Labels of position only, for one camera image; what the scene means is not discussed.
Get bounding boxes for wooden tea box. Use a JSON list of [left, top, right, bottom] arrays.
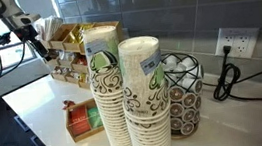
[[62, 97, 107, 144]]

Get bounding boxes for wooden condiment organizer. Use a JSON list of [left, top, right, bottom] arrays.
[[38, 17, 131, 96]]

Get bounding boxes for white coffee pod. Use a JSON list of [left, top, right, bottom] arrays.
[[163, 55, 179, 70], [180, 76, 199, 93], [180, 56, 197, 72]]

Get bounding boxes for brown lid coffee pod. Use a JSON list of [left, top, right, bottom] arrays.
[[179, 121, 196, 137], [169, 115, 185, 133], [168, 101, 186, 119], [180, 106, 198, 124], [168, 85, 187, 103], [180, 91, 199, 109]]

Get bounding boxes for black power cord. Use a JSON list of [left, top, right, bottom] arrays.
[[197, 40, 262, 109]]

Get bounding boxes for white wrapped stir sticks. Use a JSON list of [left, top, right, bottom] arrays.
[[32, 14, 65, 42]]

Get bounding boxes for red tea packet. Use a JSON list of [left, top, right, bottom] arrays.
[[68, 105, 92, 137]]

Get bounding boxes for printed paper cup stack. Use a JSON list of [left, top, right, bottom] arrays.
[[115, 33, 176, 146], [80, 23, 135, 146]]

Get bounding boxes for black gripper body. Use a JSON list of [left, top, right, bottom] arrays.
[[13, 23, 41, 46]]

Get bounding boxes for black wire pod basket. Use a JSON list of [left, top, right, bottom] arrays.
[[159, 48, 212, 141]]

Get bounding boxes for green tea packet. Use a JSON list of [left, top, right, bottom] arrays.
[[86, 106, 104, 129]]

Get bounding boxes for white wall outlet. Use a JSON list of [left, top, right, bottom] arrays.
[[211, 22, 262, 64]]

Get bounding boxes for red ketchup sachet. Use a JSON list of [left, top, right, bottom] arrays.
[[61, 99, 75, 112], [63, 98, 77, 109]]

